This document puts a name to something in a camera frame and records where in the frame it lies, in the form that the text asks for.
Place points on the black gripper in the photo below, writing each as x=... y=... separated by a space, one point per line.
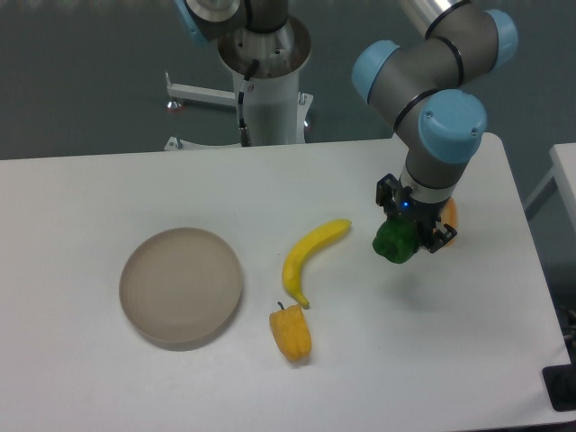
x=415 y=211

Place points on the green bell pepper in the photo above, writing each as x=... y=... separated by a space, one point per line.
x=397 y=240

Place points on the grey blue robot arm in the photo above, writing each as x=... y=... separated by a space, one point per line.
x=418 y=92

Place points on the yellow bell pepper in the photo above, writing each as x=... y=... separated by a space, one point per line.
x=291 y=332

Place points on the beige round plate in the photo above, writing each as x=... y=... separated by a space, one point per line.
x=180 y=288

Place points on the yellow banana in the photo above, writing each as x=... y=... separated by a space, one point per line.
x=319 y=238

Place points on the white side table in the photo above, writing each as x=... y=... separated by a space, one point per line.
x=559 y=178

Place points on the black device at edge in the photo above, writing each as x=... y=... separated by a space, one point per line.
x=559 y=381

